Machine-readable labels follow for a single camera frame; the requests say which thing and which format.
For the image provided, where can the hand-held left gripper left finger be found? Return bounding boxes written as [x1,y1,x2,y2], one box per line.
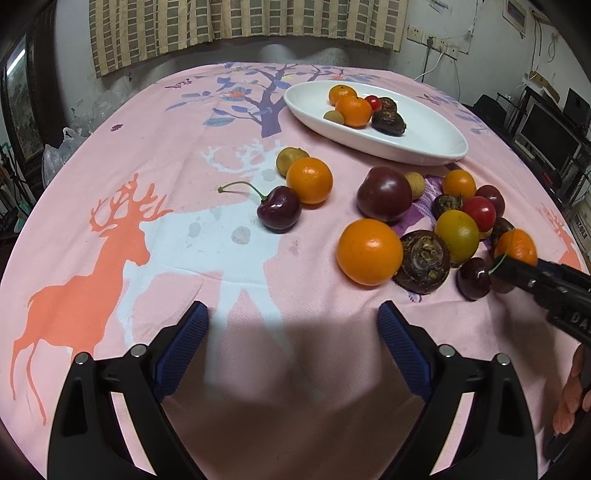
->
[47,301,210,480]

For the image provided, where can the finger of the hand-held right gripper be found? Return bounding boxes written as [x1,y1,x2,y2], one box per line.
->
[537,259,591,291]
[492,255,555,302]

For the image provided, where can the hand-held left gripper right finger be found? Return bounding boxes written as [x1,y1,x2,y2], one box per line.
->
[377,300,539,480]

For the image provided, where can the orange mandarin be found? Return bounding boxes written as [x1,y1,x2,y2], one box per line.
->
[494,229,539,266]
[335,95,373,128]

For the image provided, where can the dark red cherry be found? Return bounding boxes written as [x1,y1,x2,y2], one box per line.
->
[218,181,303,233]
[457,251,509,302]

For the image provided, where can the dark round fruit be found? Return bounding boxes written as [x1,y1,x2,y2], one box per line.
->
[488,217,515,247]

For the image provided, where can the yellow green tomato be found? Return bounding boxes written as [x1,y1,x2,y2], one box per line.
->
[434,209,480,265]

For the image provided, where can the dark purple cherry tomato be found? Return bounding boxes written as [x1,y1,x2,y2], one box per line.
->
[475,185,506,217]

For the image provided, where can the large water chestnut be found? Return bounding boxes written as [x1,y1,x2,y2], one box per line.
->
[392,229,451,293]

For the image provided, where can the large round orange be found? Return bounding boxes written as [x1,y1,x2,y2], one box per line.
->
[336,219,404,287]

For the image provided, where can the white oval plate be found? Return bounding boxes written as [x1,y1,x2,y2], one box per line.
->
[283,81,469,166]

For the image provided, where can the person's right hand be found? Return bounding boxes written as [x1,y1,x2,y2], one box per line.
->
[551,344,591,435]

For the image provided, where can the printed cardboard box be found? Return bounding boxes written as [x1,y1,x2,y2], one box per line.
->
[573,198,591,259]

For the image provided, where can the pink deer print tablecloth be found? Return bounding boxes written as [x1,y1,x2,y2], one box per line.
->
[0,62,591,480]

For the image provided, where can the computer monitor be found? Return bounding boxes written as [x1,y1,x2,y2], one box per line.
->
[515,102,585,171]

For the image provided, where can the black speaker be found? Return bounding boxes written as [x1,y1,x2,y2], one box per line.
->
[563,88,591,127]

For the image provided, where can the small cardboard box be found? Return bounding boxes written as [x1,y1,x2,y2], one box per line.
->
[524,71,561,100]

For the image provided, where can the white plastic bag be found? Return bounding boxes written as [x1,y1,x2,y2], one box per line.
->
[42,127,86,188]

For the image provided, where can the white power strip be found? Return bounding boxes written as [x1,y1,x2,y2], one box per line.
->
[427,37,462,57]

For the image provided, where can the small orange with stem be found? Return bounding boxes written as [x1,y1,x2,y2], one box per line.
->
[328,85,358,108]

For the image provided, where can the clear plastic wrap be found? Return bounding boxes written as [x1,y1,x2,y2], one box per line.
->
[69,76,139,134]

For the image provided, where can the framed picture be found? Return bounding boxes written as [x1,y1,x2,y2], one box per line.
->
[2,34,47,162]

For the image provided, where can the beige checked curtain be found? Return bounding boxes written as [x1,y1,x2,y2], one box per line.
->
[89,0,409,78]

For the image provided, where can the white cable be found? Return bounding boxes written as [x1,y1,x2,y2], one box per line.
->
[413,46,446,83]

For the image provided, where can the small wall frame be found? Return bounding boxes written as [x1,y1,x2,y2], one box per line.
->
[505,0,529,33]

